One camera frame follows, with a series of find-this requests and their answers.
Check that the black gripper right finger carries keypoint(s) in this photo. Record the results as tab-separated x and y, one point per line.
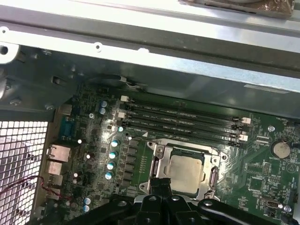
185	213

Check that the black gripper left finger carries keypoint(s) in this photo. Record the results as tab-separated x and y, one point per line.
145	213

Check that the silver CPU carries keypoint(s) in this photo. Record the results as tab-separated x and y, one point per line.
185	173

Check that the metal CPU locking lever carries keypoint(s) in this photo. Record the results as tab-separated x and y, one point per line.
154	167
212	181

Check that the metal socket cover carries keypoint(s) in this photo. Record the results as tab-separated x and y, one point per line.
185	147

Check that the CPU socket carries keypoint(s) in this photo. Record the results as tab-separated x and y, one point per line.
221	156

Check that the black RAM slot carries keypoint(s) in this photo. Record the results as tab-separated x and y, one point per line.
182	125
182	134
182	111
182	118

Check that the blue topped capacitor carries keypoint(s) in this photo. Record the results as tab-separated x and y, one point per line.
110	165
120	129
113	154
87	200
86	208
102	110
103	104
114	143
109	175

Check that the green motherboard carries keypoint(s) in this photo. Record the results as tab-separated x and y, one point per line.
257	187

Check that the internal USB port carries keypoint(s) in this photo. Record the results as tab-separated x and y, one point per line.
269	203

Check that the metal USB port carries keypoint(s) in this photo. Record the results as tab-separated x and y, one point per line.
55	181
55	168

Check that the metal network port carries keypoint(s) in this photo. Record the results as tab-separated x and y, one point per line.
58	153

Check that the blue rear port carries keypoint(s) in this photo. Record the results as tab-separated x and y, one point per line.
67	129

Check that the silver coin battery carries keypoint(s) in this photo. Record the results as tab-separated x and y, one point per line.
281	149

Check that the grey rear port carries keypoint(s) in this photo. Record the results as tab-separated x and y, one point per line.
64	109

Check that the black open PC case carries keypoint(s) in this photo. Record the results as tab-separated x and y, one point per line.
164	77

